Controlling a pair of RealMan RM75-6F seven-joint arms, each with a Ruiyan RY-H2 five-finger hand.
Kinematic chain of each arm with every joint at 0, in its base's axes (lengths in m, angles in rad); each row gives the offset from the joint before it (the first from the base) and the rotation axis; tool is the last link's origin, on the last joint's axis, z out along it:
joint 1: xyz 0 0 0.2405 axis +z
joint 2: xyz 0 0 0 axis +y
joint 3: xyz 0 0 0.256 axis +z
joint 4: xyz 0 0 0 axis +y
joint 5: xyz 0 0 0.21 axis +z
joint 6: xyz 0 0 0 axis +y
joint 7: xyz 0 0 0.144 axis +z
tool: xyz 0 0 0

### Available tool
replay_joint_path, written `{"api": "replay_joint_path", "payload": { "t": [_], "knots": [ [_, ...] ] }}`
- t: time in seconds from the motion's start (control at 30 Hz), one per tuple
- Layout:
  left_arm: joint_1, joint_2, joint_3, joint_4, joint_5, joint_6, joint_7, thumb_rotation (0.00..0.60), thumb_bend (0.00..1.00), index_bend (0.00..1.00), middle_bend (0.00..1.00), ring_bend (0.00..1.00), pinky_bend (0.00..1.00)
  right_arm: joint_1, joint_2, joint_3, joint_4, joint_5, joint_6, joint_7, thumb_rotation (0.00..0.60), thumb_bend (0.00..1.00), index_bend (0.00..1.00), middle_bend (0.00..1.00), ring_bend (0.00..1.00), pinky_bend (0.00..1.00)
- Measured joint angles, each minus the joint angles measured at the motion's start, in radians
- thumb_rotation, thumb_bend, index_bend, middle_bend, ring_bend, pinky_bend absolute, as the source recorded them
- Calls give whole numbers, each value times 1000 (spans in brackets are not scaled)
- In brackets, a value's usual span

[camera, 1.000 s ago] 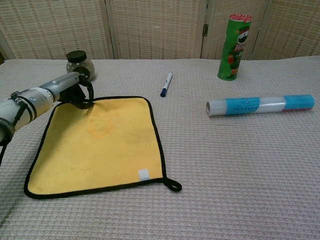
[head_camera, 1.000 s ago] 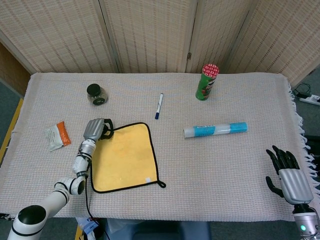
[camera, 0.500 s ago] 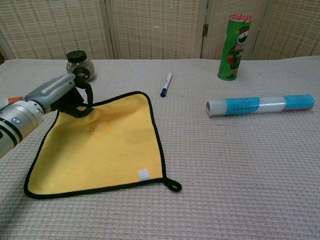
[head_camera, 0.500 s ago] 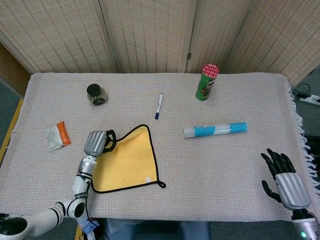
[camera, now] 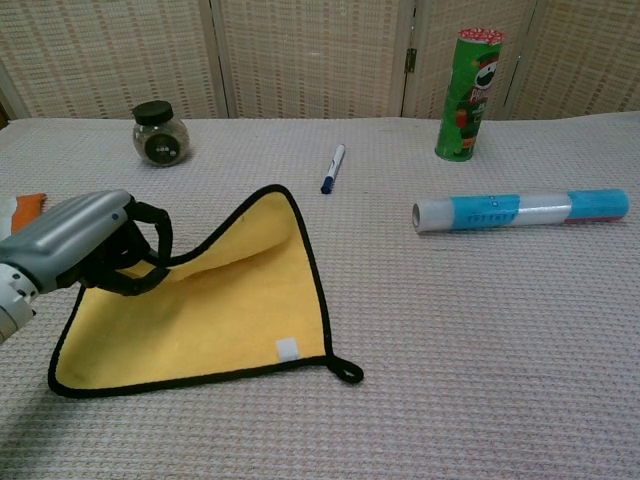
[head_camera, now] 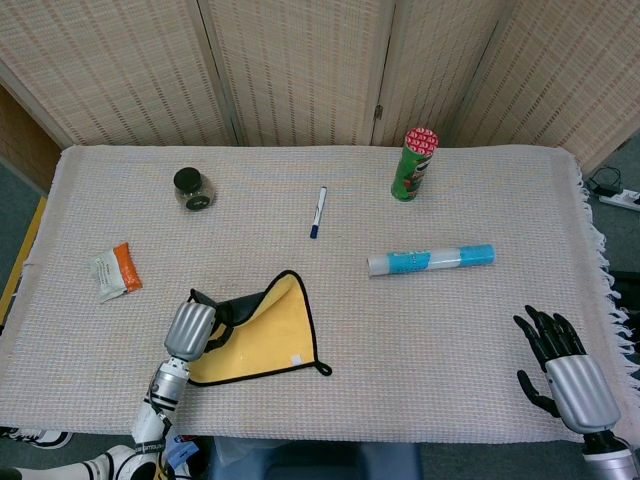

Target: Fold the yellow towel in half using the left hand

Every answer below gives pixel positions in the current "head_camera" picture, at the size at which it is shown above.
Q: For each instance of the white woven tablecloth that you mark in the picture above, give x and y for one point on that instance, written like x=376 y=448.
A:
x=425 y=340

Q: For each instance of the white marker pen blue cap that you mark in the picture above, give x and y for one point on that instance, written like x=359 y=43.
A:
x=319 y=212

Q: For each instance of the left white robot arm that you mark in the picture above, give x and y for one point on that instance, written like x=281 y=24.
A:
x=150 y=420

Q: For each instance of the round glass jar black lid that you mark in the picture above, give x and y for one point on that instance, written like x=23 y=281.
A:
x=196 y=195

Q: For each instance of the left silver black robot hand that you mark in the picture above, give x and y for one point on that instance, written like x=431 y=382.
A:
x=190 y=330

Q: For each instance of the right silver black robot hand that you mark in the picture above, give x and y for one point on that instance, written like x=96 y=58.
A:
x=580 y=390

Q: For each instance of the plastic wrap roll blue label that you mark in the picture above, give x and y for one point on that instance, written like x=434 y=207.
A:
x=430 y=260

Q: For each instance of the blue and white paper tag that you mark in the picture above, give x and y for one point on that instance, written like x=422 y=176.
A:
x=180 y=452

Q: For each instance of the yellow and black cloth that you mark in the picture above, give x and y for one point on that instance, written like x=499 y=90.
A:
x=270 y=345

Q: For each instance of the green Pringles can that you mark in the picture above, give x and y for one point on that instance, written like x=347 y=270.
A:
x=412 y=172

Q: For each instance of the orange and white snack packet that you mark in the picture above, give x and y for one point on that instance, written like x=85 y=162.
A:
x=120 y=272

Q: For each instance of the woven folding screen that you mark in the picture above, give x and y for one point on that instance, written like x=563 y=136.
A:
x=300 y=70

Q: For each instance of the white power strip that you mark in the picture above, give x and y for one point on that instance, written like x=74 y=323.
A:
x=622 y=200

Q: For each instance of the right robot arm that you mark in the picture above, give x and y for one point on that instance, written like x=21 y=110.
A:
x=610 y=457

